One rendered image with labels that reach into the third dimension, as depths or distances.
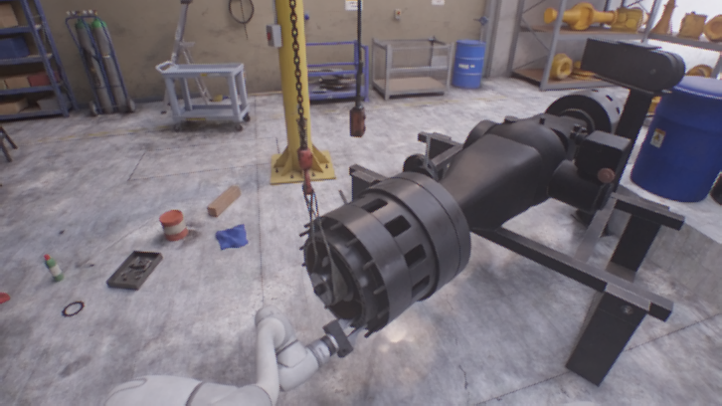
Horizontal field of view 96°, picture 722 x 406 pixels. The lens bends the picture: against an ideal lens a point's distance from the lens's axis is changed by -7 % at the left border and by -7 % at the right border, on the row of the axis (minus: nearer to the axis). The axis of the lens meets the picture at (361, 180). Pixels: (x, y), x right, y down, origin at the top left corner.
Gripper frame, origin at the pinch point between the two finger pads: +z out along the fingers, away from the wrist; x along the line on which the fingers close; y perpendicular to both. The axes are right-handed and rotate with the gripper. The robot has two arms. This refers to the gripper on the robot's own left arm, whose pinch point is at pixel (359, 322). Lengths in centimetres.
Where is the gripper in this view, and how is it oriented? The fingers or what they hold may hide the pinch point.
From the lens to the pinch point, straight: 147.7
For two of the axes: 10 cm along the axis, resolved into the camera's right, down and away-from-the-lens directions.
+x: -5.1, -8.4, 1.7
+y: 4.3, -4.2, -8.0
